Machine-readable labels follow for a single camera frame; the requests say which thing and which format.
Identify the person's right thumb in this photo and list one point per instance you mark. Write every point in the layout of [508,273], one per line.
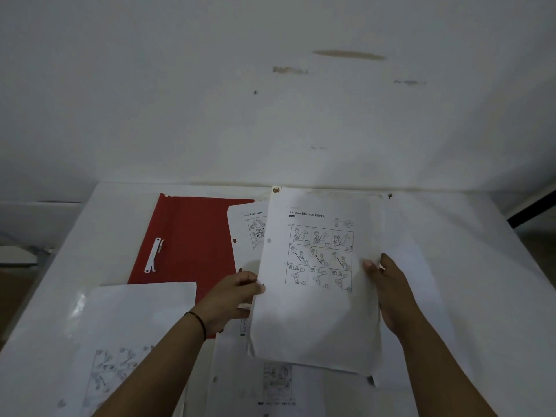
[372,273]

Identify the red paper folder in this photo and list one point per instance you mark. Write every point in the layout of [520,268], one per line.
[186,238]

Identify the white printed paper stack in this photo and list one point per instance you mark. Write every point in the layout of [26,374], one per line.
[312,325]

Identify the person's left hand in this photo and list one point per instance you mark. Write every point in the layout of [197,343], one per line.
[221,301]

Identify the white punched comic worksheet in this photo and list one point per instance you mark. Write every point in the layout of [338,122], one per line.
[246,256]

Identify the black wrist band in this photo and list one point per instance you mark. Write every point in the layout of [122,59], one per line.
[200,324]

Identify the blank white paper sheet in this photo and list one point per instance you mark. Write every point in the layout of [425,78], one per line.
[431,290]

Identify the white plastic file fastener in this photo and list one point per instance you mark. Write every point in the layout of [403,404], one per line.
[152,256]

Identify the black metal bar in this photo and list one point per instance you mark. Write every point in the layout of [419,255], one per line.
[532,206]

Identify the person's right forearm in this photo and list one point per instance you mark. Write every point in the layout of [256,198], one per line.
[438,373]

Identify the person's left forearm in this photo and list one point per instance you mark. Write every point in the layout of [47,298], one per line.
[156,369]

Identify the white printed worksheet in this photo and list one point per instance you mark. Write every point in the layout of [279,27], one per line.
[234,386]

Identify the person's right hand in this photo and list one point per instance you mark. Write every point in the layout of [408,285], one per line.
[395,299]

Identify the person's left thumb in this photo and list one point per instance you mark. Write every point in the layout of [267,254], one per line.
[259,289]

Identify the white glossy printed sheet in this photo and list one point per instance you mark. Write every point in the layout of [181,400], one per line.
[130,317]

